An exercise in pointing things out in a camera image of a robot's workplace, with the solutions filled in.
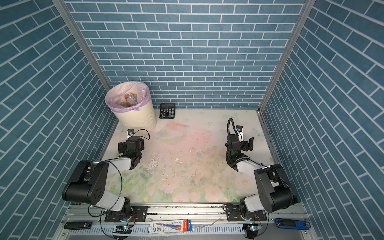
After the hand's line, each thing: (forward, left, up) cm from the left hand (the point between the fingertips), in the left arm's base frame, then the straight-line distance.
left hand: (130, 140), depth 92 cm
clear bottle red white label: (+21, 0, +16) cm, 26 cm away
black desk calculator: (+32, -18, -6) cm, 38 cm away
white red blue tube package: (-44, -30, -6) cm, 54 cm away
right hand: (-2, -70, +7) cm, 71 cm away
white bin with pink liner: (+11, -8, +11) cm, 17 cm away
